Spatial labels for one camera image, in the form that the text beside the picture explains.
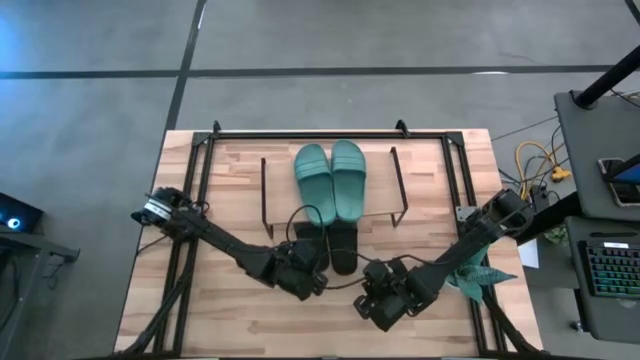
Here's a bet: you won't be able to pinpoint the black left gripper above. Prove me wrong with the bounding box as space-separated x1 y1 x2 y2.
271 238 330 303

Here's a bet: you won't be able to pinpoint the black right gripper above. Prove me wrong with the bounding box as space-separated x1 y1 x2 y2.
353 257 422 332

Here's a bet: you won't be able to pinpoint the black rubber slide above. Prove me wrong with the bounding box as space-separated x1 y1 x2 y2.
328 219 359 277
293 221 331 274

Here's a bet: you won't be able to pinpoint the green rubber slide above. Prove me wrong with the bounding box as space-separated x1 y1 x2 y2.
293 143 338 227
330 139 368 223

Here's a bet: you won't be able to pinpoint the wooden shelf black metal legs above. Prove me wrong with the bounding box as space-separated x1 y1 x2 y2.
259 146 410 240

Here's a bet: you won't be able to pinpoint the green plant in white pot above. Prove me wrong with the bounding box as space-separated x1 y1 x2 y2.
444 244 519 305

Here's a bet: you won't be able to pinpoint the white paper sheet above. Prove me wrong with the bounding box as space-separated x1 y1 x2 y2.
517 237 541 270

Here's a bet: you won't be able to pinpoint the small green leafy plant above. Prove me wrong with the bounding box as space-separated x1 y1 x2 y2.
543 224 569 247

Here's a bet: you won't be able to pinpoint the black desk crossbar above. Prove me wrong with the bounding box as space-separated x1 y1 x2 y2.
514 192 584 246

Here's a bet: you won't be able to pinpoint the backlit black keyboard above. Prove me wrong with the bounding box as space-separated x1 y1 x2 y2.
578 239 640 300

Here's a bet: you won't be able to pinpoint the smartphone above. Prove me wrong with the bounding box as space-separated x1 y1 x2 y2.
598 157 640 208

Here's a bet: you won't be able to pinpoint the grey side table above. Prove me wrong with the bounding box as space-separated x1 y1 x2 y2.
0 223 81 360

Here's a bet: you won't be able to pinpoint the black device with blue light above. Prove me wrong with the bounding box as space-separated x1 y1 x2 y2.
0 192 44 235

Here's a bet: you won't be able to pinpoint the black round pole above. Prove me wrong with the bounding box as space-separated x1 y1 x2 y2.
573 44 640 109

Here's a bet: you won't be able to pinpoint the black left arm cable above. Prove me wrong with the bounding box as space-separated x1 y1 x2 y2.
285 204 327 246

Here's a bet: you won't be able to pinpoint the black aluminium rig frame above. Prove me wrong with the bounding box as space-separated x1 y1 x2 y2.
115 119 546 360

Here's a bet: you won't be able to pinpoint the yellow cable with plug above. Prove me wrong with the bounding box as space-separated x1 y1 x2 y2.
514 141 573 201

